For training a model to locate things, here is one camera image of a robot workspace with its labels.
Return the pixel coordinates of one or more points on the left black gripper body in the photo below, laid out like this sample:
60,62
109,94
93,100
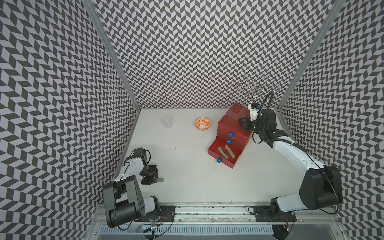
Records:
148,173

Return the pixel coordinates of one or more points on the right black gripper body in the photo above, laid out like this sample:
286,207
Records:
253,126

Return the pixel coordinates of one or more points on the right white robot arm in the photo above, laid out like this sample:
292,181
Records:
321,185

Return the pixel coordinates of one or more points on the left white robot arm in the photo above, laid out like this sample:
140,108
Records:
123,199

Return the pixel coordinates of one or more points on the red drawer cabinet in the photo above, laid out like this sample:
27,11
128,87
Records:
230,123

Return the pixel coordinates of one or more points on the clear plastic cup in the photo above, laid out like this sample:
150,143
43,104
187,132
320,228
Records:
167,121

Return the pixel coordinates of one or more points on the orange patterned bowl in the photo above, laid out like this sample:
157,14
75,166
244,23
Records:
203,123

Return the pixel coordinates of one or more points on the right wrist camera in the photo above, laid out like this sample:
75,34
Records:
254,109

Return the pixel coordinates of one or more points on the chrome wire rack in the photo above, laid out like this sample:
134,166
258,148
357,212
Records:
255,89

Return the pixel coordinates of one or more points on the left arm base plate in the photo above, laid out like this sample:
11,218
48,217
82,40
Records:
163,214

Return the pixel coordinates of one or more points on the aluminium front rail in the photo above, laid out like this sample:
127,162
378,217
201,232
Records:
221,221

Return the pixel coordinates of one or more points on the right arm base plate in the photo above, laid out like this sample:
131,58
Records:
272,214

